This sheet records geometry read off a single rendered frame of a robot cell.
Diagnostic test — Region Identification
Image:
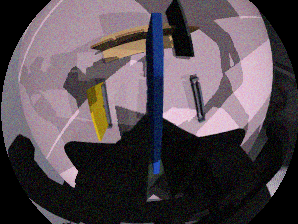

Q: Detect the olive brown slotted board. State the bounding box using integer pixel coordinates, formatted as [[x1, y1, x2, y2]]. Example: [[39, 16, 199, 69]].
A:
[[85, 83, 109, 141]]

